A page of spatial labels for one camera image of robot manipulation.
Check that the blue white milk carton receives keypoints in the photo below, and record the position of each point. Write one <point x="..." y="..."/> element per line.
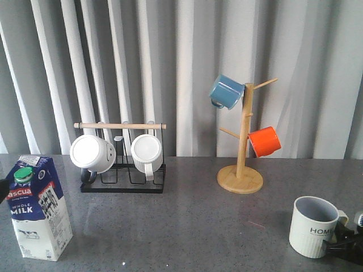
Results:
<point x="38" y="209"/>

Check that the wooden mug tree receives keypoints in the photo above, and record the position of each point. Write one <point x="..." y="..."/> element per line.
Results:
<point x="239" y="178"/>

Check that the white smiley face mug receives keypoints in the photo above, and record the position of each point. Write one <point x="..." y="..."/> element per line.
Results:
<point x="93" y="156"/>

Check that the grey pleated curtain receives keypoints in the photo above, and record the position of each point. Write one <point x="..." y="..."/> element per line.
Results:
<point x="154" y="62"/>

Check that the blue enamel mug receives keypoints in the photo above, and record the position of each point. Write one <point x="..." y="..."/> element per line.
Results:
<point x="226" y="92"/>

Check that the black wire mug rack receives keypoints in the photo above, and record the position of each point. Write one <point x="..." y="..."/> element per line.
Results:
<point x="123" y="176"/>

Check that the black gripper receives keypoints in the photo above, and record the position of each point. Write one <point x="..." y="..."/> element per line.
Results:
<point x="348" y="245"/>

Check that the white ribbed mug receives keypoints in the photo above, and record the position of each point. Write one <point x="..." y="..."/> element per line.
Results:
<point x="146" y="152"/>

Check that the cream HOME mug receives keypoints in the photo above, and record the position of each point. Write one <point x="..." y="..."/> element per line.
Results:
<point x="313" y="221"/>

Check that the orange enamel mug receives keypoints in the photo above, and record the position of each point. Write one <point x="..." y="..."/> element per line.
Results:
<point x="264" y="141"/>

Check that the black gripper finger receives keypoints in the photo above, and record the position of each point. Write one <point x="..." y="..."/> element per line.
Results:
<point x="4" y="189"/>

